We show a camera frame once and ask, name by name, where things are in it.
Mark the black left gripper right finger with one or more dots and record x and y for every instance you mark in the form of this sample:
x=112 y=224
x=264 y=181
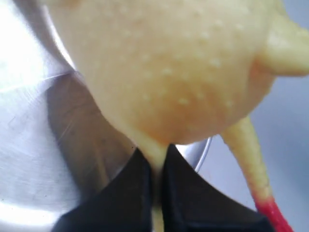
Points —
x=191 y=204

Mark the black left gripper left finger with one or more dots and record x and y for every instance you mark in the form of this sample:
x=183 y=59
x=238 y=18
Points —
x=125 y=205

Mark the yellow rubber chicken toy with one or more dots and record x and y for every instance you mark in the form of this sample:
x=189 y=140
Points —
x=178 y=71

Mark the round stainless steel plate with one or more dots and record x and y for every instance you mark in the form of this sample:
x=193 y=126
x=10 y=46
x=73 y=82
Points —
x=56 y=149

